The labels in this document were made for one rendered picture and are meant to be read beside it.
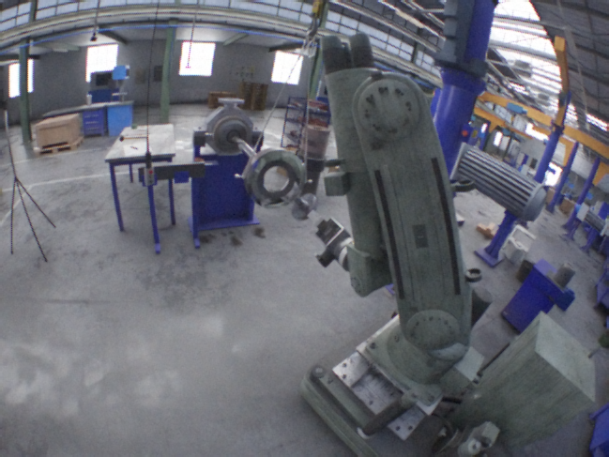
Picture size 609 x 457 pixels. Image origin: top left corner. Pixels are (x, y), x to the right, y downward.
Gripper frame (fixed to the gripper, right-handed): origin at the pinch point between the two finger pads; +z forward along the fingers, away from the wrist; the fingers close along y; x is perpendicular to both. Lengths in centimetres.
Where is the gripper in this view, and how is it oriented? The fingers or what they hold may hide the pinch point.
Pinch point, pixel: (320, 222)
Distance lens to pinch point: 157.5
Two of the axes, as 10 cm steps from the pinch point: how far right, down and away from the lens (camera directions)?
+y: -5.9, -5.2, -6.2
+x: -7.0, 7.1, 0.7
